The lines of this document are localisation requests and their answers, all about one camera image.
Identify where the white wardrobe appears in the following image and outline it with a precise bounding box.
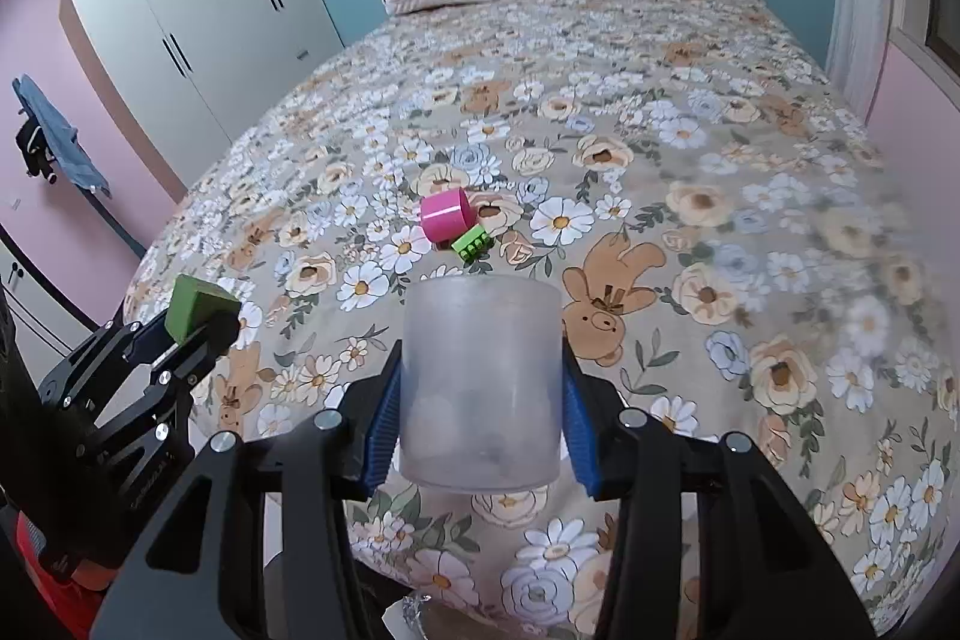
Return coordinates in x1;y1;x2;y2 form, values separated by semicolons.
60;0;346;204

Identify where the small green toy brick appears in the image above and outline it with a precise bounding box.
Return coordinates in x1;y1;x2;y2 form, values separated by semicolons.
451;225;493;265

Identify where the blue towel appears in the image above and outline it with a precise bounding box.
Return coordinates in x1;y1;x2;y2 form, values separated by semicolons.
11;74;112;200

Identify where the window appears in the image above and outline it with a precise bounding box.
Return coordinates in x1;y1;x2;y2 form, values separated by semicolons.
924;0;960;75

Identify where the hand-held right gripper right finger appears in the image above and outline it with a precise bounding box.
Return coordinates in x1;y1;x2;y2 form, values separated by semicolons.
559;351;878;640

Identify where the pink tape roll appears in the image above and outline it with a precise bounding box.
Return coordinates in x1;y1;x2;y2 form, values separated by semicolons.
420;188;475;245

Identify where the black bag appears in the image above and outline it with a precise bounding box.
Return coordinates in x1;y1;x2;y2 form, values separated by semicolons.
15;119;59;186

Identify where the green block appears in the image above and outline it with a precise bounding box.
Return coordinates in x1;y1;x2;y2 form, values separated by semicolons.
165;276;242;342

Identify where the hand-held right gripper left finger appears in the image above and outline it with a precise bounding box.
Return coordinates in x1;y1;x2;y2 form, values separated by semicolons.
90;340;404;640

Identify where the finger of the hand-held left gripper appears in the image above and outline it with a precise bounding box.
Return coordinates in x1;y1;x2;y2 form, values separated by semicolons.
82;302;242;461
34;316;177;416

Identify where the translucent plastic cup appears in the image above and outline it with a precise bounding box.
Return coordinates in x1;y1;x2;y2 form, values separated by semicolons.
401;278;563;491

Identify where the red jacket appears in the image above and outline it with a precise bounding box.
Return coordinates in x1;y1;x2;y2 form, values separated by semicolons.
15;512;107;640

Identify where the bed with floral sheet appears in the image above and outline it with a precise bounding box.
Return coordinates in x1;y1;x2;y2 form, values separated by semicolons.
124;0;960;635

